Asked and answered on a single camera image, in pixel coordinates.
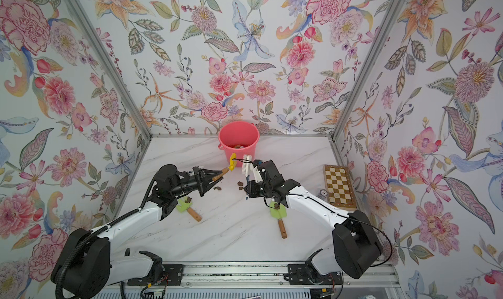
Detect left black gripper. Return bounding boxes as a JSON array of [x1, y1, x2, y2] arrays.
[[170, 168, 223, 199]]

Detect white blue brush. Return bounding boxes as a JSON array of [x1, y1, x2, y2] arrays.
[[242, 154, 253, 200]]

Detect green trowel wooden handle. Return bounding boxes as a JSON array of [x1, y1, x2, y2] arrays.
[[269, 201, 288, 239]]

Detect yellow scoop wooden handle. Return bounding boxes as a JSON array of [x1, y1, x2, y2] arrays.
[[212, 153, 238, 181]]

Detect green hand rake wooden handle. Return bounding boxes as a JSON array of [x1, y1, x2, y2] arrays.
[[176, 196, 202, 222]]

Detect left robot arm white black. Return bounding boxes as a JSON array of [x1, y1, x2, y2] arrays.
[[51, 164, 230, 298]]

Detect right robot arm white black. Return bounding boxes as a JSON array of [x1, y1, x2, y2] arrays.
[[241, 159, 384, 281]]

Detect pink plastic bucket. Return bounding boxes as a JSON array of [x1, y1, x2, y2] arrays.
[[217, 121, 260, 162]]

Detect brown white chessboard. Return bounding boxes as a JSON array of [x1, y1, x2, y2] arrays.
[[324, 165, 357, 210]]

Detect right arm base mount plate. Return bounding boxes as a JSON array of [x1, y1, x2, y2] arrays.
[[284, 264, 343, 285]]

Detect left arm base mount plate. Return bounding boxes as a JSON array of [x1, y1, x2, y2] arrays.
[[127, 264, 184, 287]]

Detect aluminium rail frame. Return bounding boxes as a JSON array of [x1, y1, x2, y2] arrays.
[[97, 261, 405, 298]]

